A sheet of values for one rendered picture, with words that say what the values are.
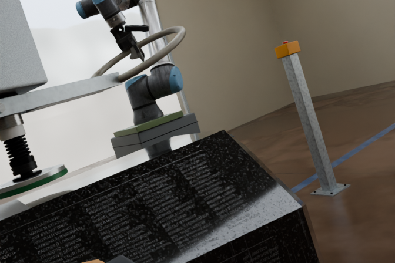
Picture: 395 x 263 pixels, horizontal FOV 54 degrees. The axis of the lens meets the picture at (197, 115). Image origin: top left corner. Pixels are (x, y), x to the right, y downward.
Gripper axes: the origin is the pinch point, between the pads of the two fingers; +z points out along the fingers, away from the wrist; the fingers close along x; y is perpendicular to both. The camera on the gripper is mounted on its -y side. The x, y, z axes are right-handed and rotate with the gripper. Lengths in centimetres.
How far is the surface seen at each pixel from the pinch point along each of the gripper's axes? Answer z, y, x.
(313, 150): 123, -61, -41
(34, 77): -26, 19, 78
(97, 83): -12, 11, 55
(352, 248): 122, -45, 48
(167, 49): -7.1, -15.4, 42.2
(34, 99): -21, 24, 77
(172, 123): 43.1, 8.0, -13.4
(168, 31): -7.1, -17.5, 10.2
